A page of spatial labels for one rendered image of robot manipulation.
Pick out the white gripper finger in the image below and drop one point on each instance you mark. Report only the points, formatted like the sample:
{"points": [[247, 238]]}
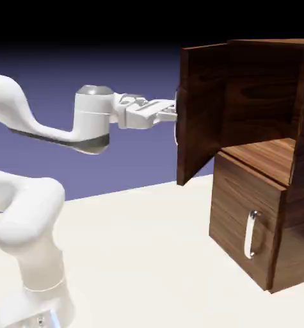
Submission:
{"points": [[168, 116], [170, 110]]}

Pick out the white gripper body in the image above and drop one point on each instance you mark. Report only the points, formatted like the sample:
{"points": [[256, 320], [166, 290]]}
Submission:
{"points": [[139, 119]]}

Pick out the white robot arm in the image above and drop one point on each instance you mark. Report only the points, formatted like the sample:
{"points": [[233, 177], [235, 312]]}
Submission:
{"points": [[91, 115]]}

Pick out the tall dark wood cabinet door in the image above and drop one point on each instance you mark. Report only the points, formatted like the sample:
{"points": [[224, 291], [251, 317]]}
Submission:
{"points": [[200, 110]]}

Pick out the dark wood cabinet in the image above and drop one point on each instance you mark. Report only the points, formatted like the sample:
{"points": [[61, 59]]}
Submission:
{"points": [[267, 102]]}

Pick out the short dark wood cabinet door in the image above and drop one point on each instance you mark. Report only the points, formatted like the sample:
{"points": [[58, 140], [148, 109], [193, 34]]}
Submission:
{"points": [[233, 205]]}

